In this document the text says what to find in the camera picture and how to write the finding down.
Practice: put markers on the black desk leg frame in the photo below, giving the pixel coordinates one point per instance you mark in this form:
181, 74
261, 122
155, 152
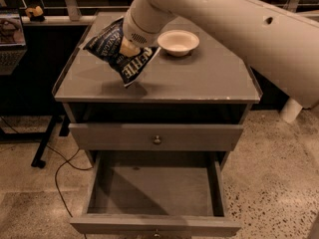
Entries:
42, 138

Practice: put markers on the grey open middle drawer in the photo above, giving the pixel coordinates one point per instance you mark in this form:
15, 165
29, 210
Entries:
137, 192

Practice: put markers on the grey top drawer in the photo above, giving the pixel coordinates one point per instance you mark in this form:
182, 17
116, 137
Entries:
140, 136

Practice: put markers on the round metal drawer knob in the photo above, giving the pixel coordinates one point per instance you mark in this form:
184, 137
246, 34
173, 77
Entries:
157, 234
157, 139

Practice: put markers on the blue chip bag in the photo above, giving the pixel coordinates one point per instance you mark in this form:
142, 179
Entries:
106, 46

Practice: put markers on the round metal middle drawer knob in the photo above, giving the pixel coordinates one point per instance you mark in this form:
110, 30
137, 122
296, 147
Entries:
157, 234

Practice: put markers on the open laptop computer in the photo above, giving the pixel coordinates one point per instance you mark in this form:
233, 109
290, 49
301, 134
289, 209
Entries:
12, 40

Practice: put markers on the yellow black small object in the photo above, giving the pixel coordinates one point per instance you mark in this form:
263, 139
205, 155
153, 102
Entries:
35, 13

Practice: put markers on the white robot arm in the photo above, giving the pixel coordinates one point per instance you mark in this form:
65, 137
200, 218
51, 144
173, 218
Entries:
281, 46

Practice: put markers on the white metal railing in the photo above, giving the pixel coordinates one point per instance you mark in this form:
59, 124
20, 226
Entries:
73, 4

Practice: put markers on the white paper bowl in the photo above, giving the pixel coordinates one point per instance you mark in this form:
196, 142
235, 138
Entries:
178, 43

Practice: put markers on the round metal top drawer knob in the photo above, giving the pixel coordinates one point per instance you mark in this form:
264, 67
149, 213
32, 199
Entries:
157, 139

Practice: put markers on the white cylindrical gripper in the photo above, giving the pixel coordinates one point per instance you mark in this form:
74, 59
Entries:
137, 31

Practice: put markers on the white diagonal post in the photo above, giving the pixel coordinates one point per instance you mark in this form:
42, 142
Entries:
290, 111

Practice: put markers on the grey wooden drawer cabinet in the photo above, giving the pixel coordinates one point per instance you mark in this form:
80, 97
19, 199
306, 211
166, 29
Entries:
208, 86

